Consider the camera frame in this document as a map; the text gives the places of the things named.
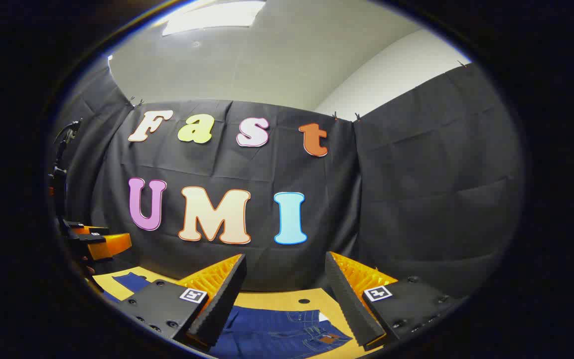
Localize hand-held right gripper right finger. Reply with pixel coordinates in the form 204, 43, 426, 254
325, 251, 467, 351

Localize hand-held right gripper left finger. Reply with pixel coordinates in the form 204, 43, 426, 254
118, 253, 248, 352

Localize blue jeans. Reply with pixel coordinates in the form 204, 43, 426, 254
102, 272, 353, 359

